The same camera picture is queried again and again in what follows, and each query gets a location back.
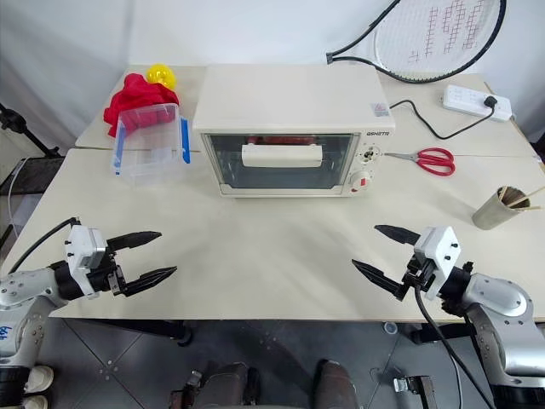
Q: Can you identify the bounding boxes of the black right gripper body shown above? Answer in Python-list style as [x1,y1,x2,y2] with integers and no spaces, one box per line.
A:
[401,251,436,296]

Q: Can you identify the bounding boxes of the white power strip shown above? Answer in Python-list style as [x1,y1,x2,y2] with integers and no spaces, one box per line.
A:
[439,84,513,124]

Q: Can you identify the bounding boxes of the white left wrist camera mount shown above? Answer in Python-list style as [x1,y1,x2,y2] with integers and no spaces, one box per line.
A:
[65,224,108,296]

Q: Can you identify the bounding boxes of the black caster wheel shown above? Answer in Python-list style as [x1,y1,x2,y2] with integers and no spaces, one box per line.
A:
[392,373,436,409]

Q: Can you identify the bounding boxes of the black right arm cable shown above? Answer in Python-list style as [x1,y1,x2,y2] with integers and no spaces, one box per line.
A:
[413,284,466,409]

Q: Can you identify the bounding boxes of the clear blue-latched plastic container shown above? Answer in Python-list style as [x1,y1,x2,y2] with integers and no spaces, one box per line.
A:
[109,101,192,189]

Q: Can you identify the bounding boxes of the cream toaster oven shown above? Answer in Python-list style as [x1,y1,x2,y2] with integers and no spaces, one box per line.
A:
[192,65,397,199]

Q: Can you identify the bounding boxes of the red-handled scissors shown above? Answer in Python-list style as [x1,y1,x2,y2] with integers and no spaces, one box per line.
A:
[383,147,457,176]

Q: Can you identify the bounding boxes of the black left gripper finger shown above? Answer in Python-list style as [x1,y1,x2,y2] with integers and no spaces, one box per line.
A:
[106,231,164,253]
[122,266,178,298]

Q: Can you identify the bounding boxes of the black tripod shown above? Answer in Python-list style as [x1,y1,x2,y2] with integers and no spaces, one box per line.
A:
[0,101,61,159]

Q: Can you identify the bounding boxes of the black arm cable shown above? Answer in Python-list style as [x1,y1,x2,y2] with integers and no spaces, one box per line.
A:
[413,284,466,409]
[8,216,83,274]

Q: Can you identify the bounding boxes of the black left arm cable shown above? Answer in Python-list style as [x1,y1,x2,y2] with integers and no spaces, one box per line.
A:
[8,216,83,274]

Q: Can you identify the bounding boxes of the black tennis racket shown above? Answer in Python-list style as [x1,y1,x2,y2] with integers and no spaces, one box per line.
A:
[325,0,508,84]

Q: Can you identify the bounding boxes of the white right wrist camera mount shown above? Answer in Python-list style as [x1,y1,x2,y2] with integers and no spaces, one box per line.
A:
[412,226,462,300]

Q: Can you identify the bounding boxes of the black power cable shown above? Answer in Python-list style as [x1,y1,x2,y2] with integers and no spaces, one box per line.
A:
[388,99,495,141]

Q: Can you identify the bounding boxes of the dark rounded shape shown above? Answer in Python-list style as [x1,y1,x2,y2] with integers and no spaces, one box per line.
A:
[198,360,261,409]
[313,359,359,409]

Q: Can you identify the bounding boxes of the metal cup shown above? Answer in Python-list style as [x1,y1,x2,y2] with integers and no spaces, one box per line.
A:
[471,186,531,232]

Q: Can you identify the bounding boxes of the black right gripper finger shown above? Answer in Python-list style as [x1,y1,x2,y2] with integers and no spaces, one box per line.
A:
[373,224,421,248]
[351,258,408,303]

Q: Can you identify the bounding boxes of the yellow plastic ball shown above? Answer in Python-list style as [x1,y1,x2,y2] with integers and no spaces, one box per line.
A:
[146,63,177,91]

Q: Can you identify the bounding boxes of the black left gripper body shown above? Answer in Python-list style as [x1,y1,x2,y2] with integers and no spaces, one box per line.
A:
[86,239,129,297]

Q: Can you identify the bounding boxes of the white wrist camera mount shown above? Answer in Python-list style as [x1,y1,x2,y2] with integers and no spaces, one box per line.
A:
[65,224,108,296]
[412,226,462,300]

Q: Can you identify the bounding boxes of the red cloth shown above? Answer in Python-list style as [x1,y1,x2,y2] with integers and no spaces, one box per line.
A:
[104,72,181,140]

